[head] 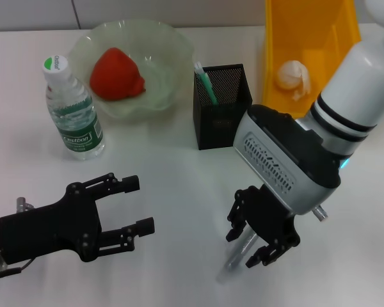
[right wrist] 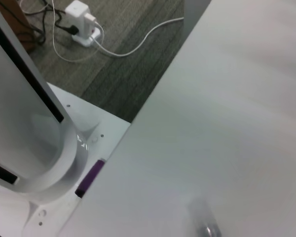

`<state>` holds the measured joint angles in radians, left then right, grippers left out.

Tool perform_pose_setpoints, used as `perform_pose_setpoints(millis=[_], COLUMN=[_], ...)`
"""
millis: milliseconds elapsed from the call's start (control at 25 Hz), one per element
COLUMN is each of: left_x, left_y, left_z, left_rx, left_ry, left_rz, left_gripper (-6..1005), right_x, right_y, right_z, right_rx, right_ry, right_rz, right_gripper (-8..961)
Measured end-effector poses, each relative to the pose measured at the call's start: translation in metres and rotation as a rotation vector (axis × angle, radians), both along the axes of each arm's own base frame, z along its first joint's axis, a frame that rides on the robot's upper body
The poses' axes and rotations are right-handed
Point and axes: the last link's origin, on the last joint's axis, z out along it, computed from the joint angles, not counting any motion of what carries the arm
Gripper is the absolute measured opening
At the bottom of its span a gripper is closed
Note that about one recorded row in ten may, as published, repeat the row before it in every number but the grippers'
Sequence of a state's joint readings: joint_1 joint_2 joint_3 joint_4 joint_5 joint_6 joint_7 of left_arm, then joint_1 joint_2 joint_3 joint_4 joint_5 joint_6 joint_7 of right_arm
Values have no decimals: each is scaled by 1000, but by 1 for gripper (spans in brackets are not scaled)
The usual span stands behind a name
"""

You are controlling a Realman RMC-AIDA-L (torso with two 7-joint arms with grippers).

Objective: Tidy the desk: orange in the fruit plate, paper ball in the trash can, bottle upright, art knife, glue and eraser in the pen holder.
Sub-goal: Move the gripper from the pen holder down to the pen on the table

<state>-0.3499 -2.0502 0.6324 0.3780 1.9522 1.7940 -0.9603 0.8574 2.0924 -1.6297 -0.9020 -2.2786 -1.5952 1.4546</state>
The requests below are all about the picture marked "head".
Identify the green utility knife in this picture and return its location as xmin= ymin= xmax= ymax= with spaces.
xmin=193 ymin=61 xmax=219 ymax=106

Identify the red plush fruit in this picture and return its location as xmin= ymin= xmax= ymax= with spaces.
xmin=89 ymin=47 xmax=147 ymax=102

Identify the clear green-label water bottle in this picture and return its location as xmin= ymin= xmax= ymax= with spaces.
xmin=42 ymin=54 xmax=106 ymax=161

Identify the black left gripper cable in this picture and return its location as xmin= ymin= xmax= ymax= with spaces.
xmin=0 ymin=255 xmax=36 ymax=279

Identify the grey marker pen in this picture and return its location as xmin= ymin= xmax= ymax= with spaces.
xmin=216 ymin=229 xmax=259 ymax=283

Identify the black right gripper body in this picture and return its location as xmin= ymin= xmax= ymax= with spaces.
xmin=244 ymin=184 xmax=301 ymax=249

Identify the white paper ball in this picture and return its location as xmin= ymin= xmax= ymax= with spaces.
xmin=276 ymin=59 xmax=312 ymax=102

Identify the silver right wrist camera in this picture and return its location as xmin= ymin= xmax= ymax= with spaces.
xmin=232 ymin=104 xmax=343 ymax=216

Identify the yellow plastic bin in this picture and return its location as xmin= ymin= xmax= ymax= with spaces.
xmin=261 ymin=0 xmax=363 ymax=122

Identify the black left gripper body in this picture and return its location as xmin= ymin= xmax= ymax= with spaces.
xmin=0 ymin=181 xmax=103 ymax=265

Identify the right gripper cable with plug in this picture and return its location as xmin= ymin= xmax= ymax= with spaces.
xmin=312 ymin=206 xmax=329 ymax=222

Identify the black mesh pen holder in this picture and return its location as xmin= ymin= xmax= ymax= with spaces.
xmin=191 ymin=63 xmax=253 ymax=151

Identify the pale green glass fruit plate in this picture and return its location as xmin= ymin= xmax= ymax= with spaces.
xmin=67 ymin=19 xmax=196 ymax=122

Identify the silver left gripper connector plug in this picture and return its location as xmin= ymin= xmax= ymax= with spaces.
xmin=16 ymin=197 xmax=36 ymax=214

